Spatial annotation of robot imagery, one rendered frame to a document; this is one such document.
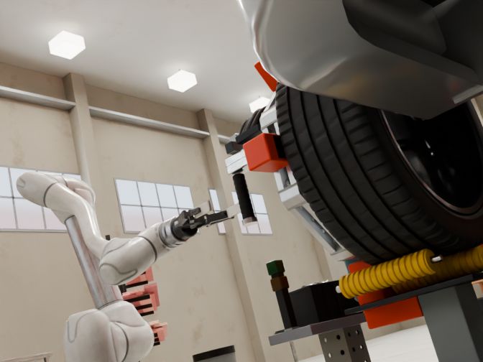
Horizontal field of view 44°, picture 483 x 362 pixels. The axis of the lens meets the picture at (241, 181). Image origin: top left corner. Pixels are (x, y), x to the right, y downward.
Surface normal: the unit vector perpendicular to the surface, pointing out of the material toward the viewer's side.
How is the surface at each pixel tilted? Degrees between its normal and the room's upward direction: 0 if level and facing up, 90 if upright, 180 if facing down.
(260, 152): 90
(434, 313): 90
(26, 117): 90
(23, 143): 90
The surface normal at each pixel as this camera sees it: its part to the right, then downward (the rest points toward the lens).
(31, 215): 0.76, -0.36
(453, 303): -0.69, -0.04
